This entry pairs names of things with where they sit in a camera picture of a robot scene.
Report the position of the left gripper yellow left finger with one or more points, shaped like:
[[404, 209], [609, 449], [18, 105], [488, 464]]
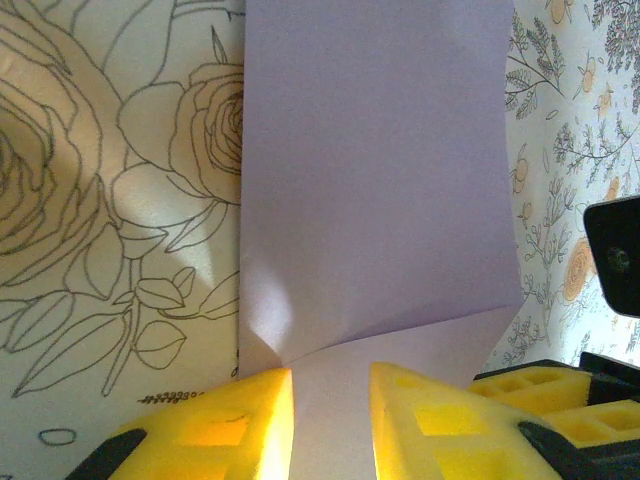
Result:
[[225, 440]]

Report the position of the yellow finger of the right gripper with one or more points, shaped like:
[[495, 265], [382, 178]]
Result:
[[605, 425], [540, 387]]

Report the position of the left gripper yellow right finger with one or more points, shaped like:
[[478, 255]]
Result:
[[440, 440]]

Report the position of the floral table cover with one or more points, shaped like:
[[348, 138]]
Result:
[[125, 200]]

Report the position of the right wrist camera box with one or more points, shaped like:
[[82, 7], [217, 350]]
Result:
[[615, 235]]

